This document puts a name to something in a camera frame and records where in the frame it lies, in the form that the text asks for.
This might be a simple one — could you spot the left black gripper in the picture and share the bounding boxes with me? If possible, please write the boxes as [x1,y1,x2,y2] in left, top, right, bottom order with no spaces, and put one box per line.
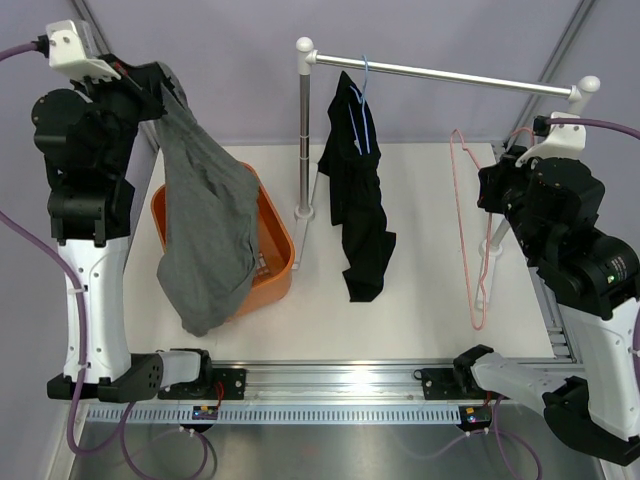
[66,53,166,177]

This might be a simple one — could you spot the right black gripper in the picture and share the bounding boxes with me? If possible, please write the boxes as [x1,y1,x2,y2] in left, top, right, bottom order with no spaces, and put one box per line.
[478,145,549,261]

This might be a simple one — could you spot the pink wire hanger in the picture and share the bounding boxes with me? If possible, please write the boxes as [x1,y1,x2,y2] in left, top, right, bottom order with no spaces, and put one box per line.
[449,125,536,331]

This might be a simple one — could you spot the black shorts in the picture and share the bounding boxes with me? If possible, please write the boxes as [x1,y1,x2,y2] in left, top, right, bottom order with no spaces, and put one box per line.
[318,72,396,303]

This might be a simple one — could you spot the blue wire hanger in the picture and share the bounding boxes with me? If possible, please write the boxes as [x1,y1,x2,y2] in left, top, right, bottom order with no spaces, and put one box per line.
[348,55,375,157]

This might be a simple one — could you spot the grey shorts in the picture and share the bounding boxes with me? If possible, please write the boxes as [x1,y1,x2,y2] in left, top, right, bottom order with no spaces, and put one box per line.
[154,64,259,337]

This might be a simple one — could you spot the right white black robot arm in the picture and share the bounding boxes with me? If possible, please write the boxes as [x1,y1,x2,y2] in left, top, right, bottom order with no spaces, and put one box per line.
[452,156,639,466]

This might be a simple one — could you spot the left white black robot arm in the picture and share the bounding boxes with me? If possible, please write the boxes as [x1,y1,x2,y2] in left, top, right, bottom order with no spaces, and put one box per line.
[31,57,215,403]

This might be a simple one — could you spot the silver white clothes rack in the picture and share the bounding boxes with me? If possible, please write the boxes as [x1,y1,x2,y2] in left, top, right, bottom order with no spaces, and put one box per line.
[295,36,602,311]

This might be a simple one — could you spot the orange plastic basket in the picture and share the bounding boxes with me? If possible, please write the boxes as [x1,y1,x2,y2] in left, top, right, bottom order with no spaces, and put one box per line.
[151,162,296,317]

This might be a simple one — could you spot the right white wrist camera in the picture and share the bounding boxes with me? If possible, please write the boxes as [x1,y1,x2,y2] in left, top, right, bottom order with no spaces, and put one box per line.
[515,112,586,167]

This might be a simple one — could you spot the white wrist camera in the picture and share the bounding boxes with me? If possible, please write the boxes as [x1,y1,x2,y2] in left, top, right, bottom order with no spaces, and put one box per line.
[515,112,586,167]
[35,20,121,83]

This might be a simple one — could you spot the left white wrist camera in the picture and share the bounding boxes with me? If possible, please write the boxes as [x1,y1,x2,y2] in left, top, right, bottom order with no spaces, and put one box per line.
[35,20,121,83]

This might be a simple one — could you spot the aluminium mounting rail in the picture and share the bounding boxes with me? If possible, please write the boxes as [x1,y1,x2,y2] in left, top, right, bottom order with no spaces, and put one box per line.
[64,362,586,405]

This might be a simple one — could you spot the white slotted cable duct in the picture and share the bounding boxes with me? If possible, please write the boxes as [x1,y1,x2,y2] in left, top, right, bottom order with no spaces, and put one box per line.
[87,403,461,425]

